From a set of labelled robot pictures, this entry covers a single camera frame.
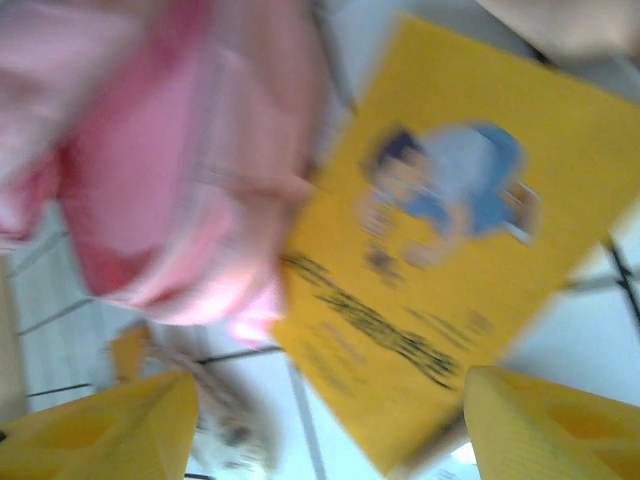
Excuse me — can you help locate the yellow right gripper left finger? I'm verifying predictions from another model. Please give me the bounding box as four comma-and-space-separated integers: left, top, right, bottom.
0, 369, 201, 480

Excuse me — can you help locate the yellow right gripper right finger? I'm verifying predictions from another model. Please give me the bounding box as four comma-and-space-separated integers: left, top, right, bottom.
463, 366, 640, 480

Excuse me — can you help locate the patterned fabric pencil case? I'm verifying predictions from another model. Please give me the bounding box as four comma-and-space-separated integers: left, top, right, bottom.
147, 339, 281, 474

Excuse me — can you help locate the yellow illustrated book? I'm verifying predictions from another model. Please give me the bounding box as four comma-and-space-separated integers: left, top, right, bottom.
269, 12, 640, 479

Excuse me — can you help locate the pink student backpack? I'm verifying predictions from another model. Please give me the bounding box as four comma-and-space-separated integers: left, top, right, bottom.
0, 0, 334, 349

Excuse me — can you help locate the beige paper packet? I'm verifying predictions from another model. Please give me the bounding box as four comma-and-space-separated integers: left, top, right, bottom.
474, 0, 640, 69

